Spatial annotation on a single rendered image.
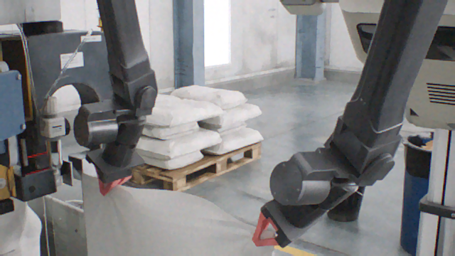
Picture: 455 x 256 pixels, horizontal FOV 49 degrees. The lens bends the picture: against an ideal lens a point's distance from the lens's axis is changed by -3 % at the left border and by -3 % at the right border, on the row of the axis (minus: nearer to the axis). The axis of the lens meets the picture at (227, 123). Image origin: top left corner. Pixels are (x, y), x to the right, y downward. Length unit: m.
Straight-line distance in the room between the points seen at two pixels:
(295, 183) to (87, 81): 0.62
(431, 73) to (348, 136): 0.42
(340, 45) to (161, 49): 3.88
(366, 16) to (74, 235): 1.23
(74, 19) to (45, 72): 4.95
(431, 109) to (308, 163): 0.56
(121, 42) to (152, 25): 5.93
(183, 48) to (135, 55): 6.21
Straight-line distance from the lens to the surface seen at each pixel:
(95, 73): 1.15
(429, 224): 1.28
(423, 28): 0.57
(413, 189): 3.00
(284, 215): 0.76
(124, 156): 0.97
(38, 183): 1.10
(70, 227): 1.82
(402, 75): 0.60
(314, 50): 9.57
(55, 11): 1.12
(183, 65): 7.10
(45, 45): 1.07
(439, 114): 1.17
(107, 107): 0.91
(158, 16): 6.86
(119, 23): 0.85
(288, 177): 0.66
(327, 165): 0.67
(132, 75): 0.88
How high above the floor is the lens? 1.39
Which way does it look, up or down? 13 degrees down
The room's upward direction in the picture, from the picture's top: straight up
